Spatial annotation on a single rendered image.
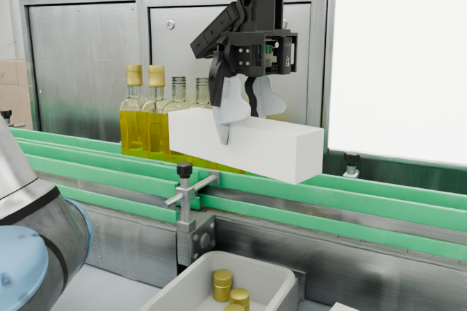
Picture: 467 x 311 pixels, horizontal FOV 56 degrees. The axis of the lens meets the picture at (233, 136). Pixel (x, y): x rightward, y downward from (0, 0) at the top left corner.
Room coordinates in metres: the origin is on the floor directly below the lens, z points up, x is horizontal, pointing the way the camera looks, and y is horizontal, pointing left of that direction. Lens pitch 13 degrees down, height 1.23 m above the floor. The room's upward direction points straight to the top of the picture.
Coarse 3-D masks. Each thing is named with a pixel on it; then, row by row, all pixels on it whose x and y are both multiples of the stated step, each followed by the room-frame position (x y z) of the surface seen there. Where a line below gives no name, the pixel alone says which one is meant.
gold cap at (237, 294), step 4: (236, 288) 0.65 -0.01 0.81; (240, 288) 0.65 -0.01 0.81; (232, 292) 0.64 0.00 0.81; (236, 292) 0.64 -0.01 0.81; (240, 292) 0.64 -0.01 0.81; (244, 292) 0.64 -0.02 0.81; (248, 292) 0.64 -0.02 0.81; (232, 296) 0.62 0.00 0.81; (236, 296) 0.62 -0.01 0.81; (240, 296) 0.62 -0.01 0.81; (244, 296) 0.62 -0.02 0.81; (248, 296) 0.63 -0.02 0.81; (232, 300) 0.62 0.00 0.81; (236, 300) 0.62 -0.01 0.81; (240, 300) 0.62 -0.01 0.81; (244, 300) 0.62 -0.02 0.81; (248, 300) 0.63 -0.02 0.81; (240, 304) 0.62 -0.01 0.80; (244, 304) 0.62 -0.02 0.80; (248, 304) 0.63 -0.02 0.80; (244, 308) 0.62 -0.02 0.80; (248, 308) 0.63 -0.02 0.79
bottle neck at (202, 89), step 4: (196, 80) 0.87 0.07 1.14; (200, 80) 0.86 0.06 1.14; (204, 80) 0.86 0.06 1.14; (196, 84) 0.87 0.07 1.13; (200, 84) 0.86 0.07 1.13; (204, 84) 0.86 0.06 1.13; (196, 88) 0.87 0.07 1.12; (200, 88) 0.86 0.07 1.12; (204, 88) 0.86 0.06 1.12; (208, 88) 0.86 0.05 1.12; (196, 92) 0.87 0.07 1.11; (200, 92) 0.86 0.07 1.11; (204, 92) 0.86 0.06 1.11; (208, 92) 0.87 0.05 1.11; (196, 96) 0.87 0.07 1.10; (200, 96) 0.86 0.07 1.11; (204, 96) 0.86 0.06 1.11; (208, 96) 0.87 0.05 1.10; (196, 100) 0.87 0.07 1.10; (200, 100) 0.86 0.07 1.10; (204, 100) 0.86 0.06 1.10; (208, 100) 0.87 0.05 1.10
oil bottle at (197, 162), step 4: (192, 104) 0.86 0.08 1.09; (196, 104) 0.86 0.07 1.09; (200, 104) 0.86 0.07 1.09; (204, 104) 0.86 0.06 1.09; (208, 104) 0.86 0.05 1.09; (188, 108) 0.86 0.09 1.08; (208, 108) 0.85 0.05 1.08; (212, 108) 0.86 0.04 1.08; (188, 156) 0.86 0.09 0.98; (192, 156) 0.85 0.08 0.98; (188, 160) 0.86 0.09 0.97; (192, 160) 0.85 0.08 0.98; (196, 160) 0.85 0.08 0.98; (200, 160) 0.84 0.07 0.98; (204, 160) 0.84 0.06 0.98; (208, 160) 0.84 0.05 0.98; (192, 164) 0.85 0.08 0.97; (196, 164) 0.85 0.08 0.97; (200, 164) 0.84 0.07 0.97; (204, 164) 0.84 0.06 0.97; (208, 164) 0.84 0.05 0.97; (208, 168) 0.84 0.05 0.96
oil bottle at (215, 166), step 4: (212, 164) 0.84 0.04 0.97; (216, 164) 0.83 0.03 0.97; (220, 164) 0.83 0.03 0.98; (212, 168) 0.84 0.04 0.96; (216, 168) 0.83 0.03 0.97; (220, 168) 0.83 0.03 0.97; (224, 168) 0.82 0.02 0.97; (228, 168) 0.82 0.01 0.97; (232, 168) 0.81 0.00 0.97; (236, 168) 0.82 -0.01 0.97; (232, 172) 0.81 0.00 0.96; (236, 172) 0.82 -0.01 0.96; (240, 172) 0.83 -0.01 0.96; (244, 172) 0.85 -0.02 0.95
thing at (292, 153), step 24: (192, 120) 0.63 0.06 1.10; (264, 120) 0.60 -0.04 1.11; (192, 144) 0.63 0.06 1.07; (216, 144) 0.59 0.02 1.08; (240, 144) 0.56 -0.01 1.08; (264, 144) 0.53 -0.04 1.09; (288, 144) 0.51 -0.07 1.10; (312, 144) 0.53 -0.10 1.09; (240, 168) 0.56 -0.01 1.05; (264, 168) 0.53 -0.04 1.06; (288, 168) 0.51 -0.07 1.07; (312, 168) 0.53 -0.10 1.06
